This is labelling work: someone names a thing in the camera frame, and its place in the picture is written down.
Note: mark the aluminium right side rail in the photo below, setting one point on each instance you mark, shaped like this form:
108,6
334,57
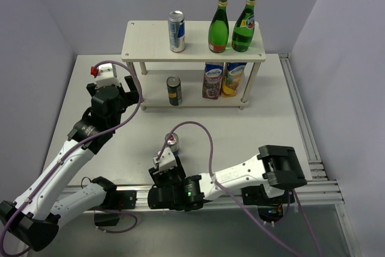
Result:
313,157

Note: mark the small red-top silver can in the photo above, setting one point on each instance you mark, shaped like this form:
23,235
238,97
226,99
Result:
173,143

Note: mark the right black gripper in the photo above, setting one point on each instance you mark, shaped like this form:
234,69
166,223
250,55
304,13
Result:
158,177

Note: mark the orange juice carton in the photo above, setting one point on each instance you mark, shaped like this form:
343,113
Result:
232,78

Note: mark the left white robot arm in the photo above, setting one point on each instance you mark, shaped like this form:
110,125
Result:
57,178

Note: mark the purple juice carton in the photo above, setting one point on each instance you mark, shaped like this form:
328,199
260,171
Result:
212,80

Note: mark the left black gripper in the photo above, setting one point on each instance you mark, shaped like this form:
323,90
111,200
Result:
126,102

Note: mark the green bottle with red label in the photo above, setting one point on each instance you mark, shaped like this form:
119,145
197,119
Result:
218,34

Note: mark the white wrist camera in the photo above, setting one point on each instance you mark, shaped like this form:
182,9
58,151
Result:
164,161
105,75

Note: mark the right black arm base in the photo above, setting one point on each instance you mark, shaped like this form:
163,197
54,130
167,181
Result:
270,210

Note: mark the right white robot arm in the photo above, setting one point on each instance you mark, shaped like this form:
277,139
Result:
273,172

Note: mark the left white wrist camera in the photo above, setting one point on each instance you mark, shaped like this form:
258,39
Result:
105,75

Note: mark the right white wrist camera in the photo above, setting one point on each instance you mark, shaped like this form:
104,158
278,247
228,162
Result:
164,161

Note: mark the blue silver energy drink can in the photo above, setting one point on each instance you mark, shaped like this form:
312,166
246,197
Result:
176,30

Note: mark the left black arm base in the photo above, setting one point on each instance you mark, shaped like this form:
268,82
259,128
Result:
113,205

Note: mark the green bottle with yellow label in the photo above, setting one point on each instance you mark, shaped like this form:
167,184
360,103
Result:
244,28

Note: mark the white wooden two-tier shelf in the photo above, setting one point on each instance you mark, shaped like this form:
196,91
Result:
146,44

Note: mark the black can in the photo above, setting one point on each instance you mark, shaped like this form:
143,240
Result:
174,90

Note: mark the aluminium front rail frame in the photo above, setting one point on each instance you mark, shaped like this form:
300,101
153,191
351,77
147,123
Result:
314,192

